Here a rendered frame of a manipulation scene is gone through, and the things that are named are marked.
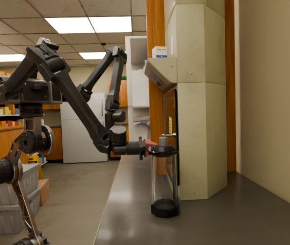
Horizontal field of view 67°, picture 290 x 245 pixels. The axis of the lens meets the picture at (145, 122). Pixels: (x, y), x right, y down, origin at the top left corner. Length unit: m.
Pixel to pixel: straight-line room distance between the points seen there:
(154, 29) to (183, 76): 0.49
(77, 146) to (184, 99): 5.26
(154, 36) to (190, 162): 0.73
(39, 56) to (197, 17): 0.62
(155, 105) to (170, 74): 0.39
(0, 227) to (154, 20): 2.66
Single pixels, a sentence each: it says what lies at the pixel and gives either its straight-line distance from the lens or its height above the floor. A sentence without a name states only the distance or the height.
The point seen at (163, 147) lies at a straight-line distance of 0.76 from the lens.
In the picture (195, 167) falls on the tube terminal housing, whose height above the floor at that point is 1.07.
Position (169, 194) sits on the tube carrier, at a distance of 0.79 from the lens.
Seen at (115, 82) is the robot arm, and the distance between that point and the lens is 1.39.
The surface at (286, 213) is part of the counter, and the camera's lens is 0.95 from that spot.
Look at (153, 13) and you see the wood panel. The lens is 1.35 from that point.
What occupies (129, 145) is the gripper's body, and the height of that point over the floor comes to 1.16.
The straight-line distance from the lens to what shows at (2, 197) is 2.97.
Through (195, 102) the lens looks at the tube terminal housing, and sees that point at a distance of 0.90.
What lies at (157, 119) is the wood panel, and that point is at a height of 1.25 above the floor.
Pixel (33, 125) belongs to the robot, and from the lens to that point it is 1.54.
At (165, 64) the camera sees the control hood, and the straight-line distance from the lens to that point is 0.89.
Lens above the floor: 1.31
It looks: 3 degrees down
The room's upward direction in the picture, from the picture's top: 2 degrees counter-clockwise
